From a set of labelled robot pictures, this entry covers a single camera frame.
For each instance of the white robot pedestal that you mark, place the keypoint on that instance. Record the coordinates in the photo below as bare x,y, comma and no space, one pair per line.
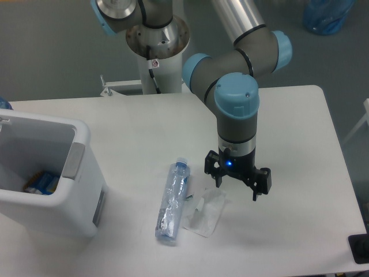
159,55

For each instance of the blue packaging in trash can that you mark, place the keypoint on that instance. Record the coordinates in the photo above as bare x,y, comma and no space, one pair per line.
42,183

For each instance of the black device at table edge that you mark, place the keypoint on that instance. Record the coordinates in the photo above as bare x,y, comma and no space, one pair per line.
359,248

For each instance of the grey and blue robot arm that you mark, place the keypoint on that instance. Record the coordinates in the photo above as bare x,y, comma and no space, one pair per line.
226,84

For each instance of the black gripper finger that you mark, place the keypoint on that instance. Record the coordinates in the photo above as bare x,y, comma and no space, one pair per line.
212,167
260,181

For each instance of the clear plastic wrapper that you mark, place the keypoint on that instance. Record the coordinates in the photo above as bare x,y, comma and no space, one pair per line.
203,213

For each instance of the white trash can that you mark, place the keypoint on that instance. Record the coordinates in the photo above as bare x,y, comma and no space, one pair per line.
31,143

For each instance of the blue object at left edge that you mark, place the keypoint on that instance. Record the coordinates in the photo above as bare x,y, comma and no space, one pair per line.
4,104

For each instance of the white pedestal foot bracket left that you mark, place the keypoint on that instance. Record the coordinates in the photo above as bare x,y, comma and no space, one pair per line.
128,88

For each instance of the crushed clear plastic bottle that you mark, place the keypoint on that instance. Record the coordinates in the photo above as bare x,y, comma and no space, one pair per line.
172,203

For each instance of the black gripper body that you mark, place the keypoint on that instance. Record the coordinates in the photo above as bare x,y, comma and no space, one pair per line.
238,167

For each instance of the white frame at right edge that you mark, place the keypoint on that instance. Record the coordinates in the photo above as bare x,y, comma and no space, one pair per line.
363,120

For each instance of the blue plastic bag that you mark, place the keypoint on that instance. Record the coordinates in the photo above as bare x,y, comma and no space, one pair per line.
326,17

